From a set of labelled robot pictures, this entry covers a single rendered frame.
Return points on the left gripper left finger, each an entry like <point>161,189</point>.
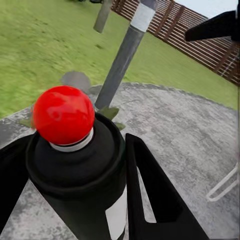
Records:
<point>13,176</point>

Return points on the insectifuge atomizer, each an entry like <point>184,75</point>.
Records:
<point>77,161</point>

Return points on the pot plant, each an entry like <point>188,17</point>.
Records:
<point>110,113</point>

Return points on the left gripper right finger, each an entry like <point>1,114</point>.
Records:
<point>174,220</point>

